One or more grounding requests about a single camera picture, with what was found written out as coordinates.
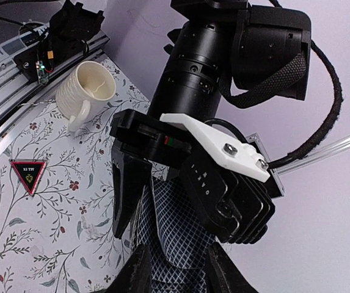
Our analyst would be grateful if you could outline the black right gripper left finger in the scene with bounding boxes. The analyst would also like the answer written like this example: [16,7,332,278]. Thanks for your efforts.
[105,244,151,293]

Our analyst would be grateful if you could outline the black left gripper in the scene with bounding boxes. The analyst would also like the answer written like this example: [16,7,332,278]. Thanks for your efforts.
[110,109,193,239]

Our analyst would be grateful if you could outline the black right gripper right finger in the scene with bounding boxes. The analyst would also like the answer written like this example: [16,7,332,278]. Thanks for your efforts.
[206,242,257,293]

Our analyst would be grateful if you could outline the blue playing card deck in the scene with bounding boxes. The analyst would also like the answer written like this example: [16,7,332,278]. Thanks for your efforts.
[132,178,215,292]

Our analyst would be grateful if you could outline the black triangular marker tag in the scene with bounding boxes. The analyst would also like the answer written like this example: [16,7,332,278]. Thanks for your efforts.
[10,159,47,196]

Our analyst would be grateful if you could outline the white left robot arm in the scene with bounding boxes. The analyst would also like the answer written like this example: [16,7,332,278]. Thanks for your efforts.
[110,1,343,244]

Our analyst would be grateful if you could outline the floral white table mat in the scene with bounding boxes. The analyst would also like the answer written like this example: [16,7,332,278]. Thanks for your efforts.
[0,58,149,292]

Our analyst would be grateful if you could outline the cream ceramic mug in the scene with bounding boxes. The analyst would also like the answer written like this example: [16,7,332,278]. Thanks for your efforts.
[56,61,117,132]

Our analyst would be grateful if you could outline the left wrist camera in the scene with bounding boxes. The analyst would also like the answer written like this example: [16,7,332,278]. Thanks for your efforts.
[160,114,284,244]

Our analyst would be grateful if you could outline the aluminium front rail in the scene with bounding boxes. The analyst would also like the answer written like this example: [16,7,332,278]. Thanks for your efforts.
[0,26,109,155]

